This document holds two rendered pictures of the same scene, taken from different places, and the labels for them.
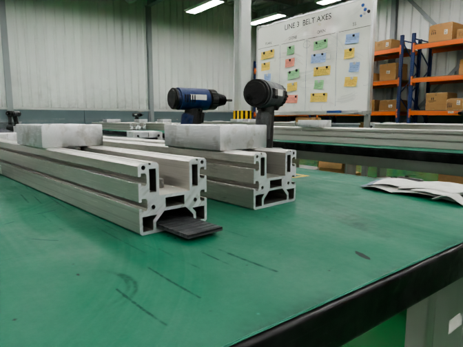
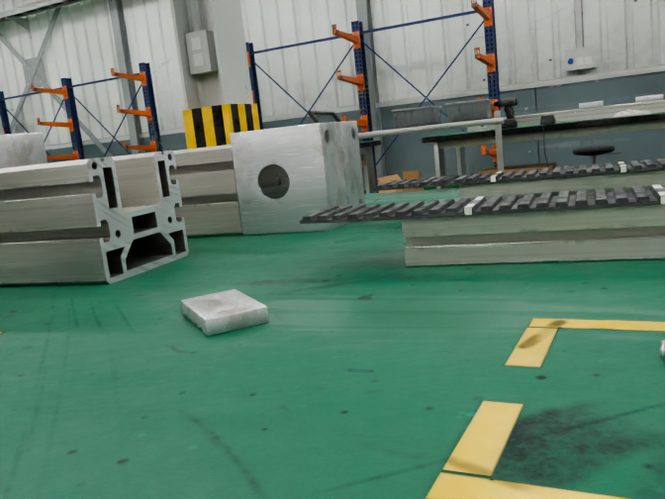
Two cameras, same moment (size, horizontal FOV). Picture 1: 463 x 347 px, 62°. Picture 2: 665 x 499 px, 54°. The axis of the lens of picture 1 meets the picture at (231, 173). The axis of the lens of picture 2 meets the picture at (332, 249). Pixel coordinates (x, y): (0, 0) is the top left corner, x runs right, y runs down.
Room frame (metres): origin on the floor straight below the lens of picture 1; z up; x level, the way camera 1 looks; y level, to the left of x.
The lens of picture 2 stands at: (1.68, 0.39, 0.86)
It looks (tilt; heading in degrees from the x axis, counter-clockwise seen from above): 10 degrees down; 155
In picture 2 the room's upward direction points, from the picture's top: 6 degrees counter-clockwise
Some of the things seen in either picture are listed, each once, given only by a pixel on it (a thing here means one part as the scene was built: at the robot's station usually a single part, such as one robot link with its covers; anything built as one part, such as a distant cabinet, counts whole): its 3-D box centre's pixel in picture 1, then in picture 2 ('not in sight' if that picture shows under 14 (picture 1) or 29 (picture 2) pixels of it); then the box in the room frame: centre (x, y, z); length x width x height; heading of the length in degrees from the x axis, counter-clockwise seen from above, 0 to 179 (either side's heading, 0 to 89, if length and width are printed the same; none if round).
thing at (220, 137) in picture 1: (213, 142); not in sight; (0.71, 0.03, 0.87); 0.16 x 0.11 x 0.07; 43
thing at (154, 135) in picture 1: (140, 146); not in sight; (1.24, 0.29, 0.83); 0.11 x 0.10 x 0.10; 117
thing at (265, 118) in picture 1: (270, 129); not in sight; (0.91, -0.09, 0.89); 0.20 x 0.08 x 0.22; 154
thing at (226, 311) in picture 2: not in sight; (222, 310); (1.37, 0.47, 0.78); 0.05 x 0.03 x 0.01; 179
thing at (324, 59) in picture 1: (306, 112); not in sight; (4.02, -0.78, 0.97); 1.50 x 0.50 x 1.95; 37
